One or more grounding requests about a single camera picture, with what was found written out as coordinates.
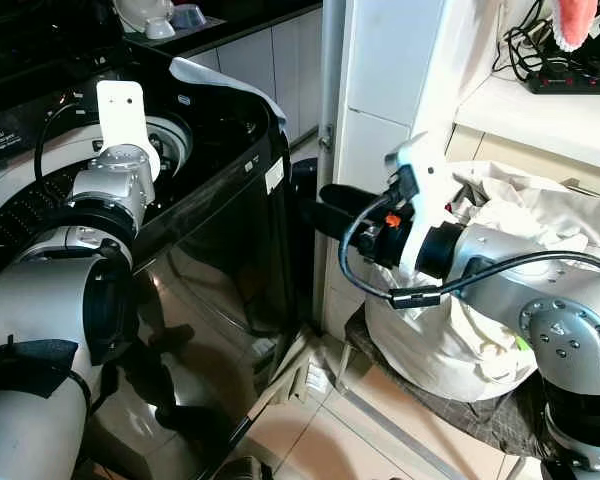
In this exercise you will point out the white ceramic bowl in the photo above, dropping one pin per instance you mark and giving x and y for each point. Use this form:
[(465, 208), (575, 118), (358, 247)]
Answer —
[(145, 15)]

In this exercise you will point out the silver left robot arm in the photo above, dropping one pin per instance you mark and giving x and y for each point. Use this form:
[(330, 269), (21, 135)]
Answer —
[(40, 290)]

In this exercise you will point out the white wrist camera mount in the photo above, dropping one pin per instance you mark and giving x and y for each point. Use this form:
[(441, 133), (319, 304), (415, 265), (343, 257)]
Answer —
[(420, 190), (120, 112)]

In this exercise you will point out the white kitchen base cabinet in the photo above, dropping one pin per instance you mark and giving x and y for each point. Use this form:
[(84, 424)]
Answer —
[(280, 70)]

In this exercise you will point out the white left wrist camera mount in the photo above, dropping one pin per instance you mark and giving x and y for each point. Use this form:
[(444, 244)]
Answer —
[(120, 112)]

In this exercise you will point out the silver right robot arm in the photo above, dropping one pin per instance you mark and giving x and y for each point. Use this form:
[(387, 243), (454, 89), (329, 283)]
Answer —
[(550, 310)]

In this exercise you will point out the black top-load washing machine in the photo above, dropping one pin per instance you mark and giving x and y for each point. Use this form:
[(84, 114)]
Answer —
[(210, 260)]

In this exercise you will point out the pink fluffy duster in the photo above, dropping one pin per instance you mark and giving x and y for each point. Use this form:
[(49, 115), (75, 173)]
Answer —
[(576, 22)]

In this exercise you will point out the white tall cabinet panel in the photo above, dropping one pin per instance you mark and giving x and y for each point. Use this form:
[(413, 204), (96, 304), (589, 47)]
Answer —
[(400, 70)]

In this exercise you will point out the small blue-grey bowl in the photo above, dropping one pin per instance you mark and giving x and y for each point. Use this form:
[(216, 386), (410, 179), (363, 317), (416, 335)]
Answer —
[(188, 17)]

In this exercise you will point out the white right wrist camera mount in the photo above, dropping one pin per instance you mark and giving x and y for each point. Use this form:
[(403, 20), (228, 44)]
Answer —
[(420, 190)]

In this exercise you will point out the black power strip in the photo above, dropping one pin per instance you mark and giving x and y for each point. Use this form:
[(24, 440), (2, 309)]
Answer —
[(575, 82)]

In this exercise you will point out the grey cloth on washer rim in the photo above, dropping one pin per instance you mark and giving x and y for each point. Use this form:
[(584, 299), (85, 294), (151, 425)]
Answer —
[(225, 85)]

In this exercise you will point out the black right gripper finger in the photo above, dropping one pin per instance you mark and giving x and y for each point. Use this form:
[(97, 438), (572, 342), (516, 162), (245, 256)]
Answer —
[(338, 222), (348, 196)]

